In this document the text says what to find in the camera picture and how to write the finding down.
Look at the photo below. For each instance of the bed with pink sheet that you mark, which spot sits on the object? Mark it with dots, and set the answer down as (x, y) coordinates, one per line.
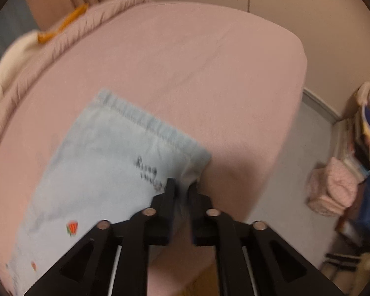
(188, 83)

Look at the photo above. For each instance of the black metal stool frame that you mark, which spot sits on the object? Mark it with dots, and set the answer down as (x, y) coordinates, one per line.
(342, 260)

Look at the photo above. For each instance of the pink quilt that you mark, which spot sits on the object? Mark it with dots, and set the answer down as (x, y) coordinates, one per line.
(80, 27)

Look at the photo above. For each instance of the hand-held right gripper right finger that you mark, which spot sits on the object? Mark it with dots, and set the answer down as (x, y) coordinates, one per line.
(201, 217)

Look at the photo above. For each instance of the blue curtain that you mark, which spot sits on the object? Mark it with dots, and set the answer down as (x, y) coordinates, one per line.
(12, 21)

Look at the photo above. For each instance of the pink quilted bag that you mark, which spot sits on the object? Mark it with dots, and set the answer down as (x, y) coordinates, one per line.
(330, 185)

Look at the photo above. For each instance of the blue cloth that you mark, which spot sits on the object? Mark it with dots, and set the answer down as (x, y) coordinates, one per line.
(368, 203)

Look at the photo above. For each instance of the light blue pants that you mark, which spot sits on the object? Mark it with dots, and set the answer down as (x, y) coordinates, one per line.
(104, 166)

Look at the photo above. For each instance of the white goose plush toy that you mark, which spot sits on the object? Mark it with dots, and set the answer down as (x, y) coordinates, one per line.
(15, 55)

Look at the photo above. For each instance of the cluttered bookshelf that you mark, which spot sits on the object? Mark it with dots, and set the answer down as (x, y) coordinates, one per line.
(362, 135)

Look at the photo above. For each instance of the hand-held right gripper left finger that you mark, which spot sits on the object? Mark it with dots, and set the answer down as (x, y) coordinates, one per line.
(166, 211)

